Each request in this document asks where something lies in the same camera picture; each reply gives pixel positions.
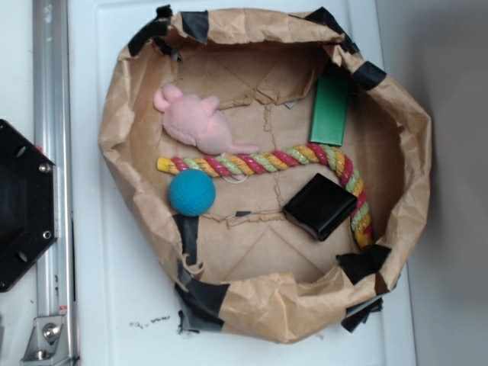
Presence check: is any black box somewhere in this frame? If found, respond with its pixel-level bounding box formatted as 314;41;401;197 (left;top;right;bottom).
283;174;358;242

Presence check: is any green box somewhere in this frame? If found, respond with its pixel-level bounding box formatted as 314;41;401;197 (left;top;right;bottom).
309;76;349;146

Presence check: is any brown paper bag bin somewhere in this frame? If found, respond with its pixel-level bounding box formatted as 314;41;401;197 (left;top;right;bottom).
98;5;432;343

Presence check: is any blue dimpled ball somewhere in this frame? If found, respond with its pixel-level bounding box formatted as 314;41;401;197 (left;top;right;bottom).
169;169;216;217

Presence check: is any pink plush mouse toy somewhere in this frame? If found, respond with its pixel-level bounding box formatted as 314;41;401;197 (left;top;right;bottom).
153;83;260;156

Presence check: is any multicolour twisted rope toy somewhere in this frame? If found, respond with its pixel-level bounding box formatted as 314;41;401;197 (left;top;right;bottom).
156;143;374;250

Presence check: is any black hexagonal mount plate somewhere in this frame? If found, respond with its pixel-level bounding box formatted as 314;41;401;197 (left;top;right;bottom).
1;120;57;293

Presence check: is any aluminium extrusion rail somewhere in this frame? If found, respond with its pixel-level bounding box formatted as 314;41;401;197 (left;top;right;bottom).
33;1;80;365

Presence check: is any metal corner bracket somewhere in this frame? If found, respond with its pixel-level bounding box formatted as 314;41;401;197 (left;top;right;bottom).
20;315;71;366

